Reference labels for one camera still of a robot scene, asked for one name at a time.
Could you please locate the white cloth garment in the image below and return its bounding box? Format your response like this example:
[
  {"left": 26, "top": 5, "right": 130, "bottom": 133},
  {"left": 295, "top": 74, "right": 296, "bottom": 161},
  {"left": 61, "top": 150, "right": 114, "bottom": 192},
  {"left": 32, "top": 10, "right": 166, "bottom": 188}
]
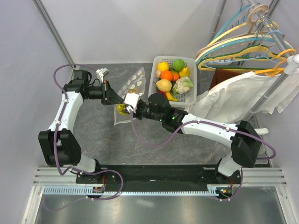
[{"left": 186, "top": 70, "right": 299, "bottom": 123}]

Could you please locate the clear polka dot zip bag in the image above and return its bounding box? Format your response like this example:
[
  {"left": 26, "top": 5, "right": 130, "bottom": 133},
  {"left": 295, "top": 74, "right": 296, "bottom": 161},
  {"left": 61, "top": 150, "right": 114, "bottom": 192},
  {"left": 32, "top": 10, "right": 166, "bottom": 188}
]
[{"left": 114, "top": 67, "right": 146, "bottom": 126}]

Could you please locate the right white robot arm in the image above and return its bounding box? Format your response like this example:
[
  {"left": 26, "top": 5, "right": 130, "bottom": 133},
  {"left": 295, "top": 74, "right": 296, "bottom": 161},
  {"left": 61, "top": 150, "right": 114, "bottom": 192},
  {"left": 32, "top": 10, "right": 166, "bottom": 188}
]
[{"left": 124, "top": 93, "right": 261, "bottom": 184}]

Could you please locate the aluminium frame post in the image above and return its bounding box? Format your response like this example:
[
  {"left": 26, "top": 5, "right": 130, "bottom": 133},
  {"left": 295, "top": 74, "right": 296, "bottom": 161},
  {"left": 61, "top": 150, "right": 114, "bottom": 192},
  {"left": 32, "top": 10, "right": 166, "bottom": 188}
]
[{"left": 32, "top": 0, "right": 74, "bottom": 64}]

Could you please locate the white rack base foot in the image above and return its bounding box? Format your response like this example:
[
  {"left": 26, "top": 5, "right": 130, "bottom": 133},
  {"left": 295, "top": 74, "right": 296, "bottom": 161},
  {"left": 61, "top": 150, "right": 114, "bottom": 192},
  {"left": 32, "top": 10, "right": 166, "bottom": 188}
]
[{"left": 254, "top": 128, "right": 269, "bottom": 135}]

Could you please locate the slotted cable duct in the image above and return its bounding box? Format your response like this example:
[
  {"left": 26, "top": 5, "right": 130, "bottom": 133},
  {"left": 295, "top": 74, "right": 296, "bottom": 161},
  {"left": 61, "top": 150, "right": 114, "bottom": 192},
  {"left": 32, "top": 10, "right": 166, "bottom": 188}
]
[{"left": 43, "top": 182, "right": 232, "bottom": 196}]

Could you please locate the red apple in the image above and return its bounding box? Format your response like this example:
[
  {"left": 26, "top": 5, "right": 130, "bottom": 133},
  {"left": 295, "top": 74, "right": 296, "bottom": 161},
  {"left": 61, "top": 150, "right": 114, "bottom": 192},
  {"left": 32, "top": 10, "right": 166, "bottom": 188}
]
[{"left": 157, "top": 91, "right": 167, "bottom": 98}]

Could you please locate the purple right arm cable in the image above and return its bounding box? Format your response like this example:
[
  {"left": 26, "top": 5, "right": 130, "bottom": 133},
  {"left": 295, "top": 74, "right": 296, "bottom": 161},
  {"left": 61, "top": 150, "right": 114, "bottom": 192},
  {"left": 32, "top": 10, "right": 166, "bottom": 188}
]
[{"left": 129, "top": 112, "right": 277, "bottom": 203}]

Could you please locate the yellow lemon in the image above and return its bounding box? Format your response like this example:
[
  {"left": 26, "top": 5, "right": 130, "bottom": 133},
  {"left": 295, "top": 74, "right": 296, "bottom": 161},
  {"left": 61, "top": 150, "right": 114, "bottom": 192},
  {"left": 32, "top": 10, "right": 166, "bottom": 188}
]
[{"left": 157, "top": 61, "right": 170, "bottom": 72}]

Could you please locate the orange fruit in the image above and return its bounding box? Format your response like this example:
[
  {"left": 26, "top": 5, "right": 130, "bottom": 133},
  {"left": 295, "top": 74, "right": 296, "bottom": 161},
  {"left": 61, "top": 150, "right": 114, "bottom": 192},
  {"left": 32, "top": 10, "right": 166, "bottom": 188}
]
[{"left": 160, "top": 70, "right": 173, "bottom": 82}]

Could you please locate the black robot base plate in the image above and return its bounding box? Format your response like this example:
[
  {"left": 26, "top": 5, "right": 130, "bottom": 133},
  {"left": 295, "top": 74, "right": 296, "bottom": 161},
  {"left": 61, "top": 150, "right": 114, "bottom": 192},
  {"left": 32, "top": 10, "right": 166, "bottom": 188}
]
[{"left": 75, "top": 163, "right": 242, "bottom": 193}]

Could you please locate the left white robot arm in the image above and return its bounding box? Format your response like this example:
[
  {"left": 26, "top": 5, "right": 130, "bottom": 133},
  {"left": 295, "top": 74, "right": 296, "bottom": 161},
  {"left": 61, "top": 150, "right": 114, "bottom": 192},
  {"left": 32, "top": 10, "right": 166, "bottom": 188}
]
[{"left": 38, "top": 68, "right": 123, "bottom": 183}]

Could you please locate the small tangerine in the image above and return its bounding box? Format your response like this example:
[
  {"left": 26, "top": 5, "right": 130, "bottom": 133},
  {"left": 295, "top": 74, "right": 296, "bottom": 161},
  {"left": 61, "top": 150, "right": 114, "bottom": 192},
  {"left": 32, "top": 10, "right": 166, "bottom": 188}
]
[{"left": 172, "top": 71, "right": 180, "bottom": 82}]

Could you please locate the green bumpy fruit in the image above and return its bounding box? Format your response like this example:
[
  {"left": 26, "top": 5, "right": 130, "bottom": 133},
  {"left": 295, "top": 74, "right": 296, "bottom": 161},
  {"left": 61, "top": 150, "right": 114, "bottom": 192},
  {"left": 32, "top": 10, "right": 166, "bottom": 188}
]
[{"left": 172, "top": 59, "right": 185, "bottom": 72}]

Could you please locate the green clothes hanger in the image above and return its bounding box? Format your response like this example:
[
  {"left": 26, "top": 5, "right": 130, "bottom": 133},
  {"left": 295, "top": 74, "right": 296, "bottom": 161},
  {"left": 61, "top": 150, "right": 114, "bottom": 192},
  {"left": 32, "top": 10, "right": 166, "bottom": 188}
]
[{"left": 198, "top": 45, "right": 285, "bottom": 72}]

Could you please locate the small yellow pepper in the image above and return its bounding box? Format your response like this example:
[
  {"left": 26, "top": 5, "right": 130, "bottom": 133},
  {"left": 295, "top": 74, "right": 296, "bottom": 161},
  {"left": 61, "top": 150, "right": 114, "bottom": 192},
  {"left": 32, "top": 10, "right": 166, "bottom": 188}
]
[{"left": 179, "top": 67, "right": 190, "bottom": 77}]

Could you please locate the chrome clothes rack pole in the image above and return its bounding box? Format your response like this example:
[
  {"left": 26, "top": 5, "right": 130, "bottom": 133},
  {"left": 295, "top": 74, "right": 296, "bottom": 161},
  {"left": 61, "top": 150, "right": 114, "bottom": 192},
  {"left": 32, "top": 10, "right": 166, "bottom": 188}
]
[{"left": 247, "top": 0, "right": 299, "bottom": 115}]

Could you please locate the yellow clothes hanger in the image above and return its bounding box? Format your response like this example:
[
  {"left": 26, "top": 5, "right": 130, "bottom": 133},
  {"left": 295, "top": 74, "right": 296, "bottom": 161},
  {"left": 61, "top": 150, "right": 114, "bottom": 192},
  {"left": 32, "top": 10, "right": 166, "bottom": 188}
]
[{"left": 197, "top": 21, "right": 293, "bottom": 71}]

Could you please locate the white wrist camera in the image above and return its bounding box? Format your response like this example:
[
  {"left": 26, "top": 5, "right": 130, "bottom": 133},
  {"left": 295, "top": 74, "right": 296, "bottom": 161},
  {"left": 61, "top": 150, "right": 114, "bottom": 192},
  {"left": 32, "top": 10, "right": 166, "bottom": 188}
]
[
  {"left": 96, "top": 68, "right": 109, "bottom": 83},
  {"left": 124, "top": 93, "right": 139, "bottom": 113}
]

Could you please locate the white cauliflower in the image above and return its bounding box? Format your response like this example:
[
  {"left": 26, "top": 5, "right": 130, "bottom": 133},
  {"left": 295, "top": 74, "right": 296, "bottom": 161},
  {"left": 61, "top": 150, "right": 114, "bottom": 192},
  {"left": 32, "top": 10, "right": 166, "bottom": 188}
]
[{"left": 172, "top": 77, "right": 194, "bottom": 95}]

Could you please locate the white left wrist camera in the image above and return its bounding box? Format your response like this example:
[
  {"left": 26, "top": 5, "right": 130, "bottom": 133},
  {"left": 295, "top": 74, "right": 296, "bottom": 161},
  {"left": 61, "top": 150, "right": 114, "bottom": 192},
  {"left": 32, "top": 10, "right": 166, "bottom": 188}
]
[{"left": 96, "top": 68, "right": 109, "bottom": 83}]

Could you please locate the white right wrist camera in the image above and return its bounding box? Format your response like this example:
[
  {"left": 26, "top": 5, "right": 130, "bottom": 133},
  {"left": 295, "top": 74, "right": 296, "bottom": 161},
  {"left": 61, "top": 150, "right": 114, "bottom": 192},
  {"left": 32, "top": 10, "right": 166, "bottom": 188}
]
[{"left": 124, "top": 93, "right": 139, "bottom": 113}]

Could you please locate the orange clothes hanger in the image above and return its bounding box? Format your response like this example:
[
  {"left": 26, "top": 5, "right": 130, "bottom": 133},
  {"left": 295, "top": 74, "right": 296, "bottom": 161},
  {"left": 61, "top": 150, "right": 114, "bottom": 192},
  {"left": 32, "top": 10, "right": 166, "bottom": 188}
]
[{"left": 254, "top": 49, "right": 296, "bottom": 77}]

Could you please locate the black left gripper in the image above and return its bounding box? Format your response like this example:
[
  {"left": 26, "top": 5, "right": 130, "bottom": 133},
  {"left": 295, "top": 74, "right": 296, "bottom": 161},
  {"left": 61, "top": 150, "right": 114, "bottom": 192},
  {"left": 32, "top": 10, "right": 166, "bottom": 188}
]
[{"left": 85, "top": 80, "right": 124, "bottom": 106}]

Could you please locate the brown folded cloth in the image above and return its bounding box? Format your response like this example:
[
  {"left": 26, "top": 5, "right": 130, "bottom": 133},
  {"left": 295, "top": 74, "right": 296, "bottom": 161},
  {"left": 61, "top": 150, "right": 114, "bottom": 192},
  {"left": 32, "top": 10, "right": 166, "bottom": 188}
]
[{"left": 209, "top": 68, "right": 242, "bottom": 90}]

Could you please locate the yellow pear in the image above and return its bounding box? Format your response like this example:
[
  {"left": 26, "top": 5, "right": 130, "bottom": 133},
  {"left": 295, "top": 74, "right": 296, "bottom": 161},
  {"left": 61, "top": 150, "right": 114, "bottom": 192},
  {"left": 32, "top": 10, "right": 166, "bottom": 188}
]
[{"left": 156, "top": 79, "right": 172, "bottom": 92}]

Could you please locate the beige clothes hanger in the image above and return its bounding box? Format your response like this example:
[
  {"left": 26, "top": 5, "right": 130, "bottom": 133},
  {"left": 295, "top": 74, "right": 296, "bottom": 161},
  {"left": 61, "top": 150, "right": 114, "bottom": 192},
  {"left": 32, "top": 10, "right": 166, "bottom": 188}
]
[{"left": 195, "top": 3, "right": 269, "bottom": 63}]

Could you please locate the garlic bulb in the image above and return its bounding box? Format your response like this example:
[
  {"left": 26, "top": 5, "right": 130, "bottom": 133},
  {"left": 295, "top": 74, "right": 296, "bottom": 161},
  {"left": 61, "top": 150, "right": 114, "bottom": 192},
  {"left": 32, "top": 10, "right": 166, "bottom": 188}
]
[{"left": 155, "top": 70, "right": 162, "bottom": 78}]

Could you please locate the white perforated plastic basket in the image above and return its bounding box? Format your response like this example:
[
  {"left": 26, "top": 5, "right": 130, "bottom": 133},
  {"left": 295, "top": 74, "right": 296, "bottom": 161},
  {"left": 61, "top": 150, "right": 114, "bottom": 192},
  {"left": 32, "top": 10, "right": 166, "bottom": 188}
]
[{"left": 148, "top": 55, "right": 197, "bottom": 108}]

